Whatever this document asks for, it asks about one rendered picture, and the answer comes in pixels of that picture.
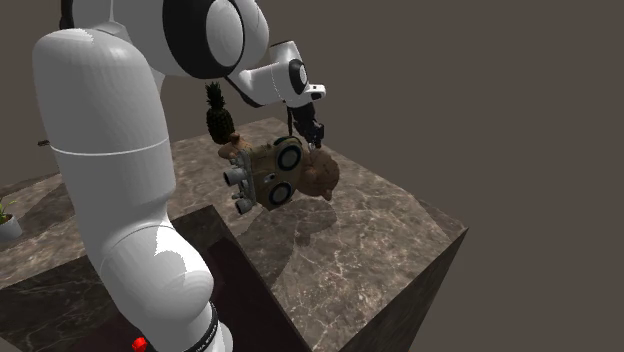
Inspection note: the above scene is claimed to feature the tan toy figure with goggles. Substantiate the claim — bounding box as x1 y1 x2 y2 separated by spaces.
217 131 341 216

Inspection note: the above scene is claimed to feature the dark robot stand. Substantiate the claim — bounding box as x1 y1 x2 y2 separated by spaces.
67 204 313 352

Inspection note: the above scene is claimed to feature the potted plant in white pot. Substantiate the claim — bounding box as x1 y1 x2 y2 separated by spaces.
0 198 24 244

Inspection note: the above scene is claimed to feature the pineapple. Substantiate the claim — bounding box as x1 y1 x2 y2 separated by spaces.
204 81 237 146

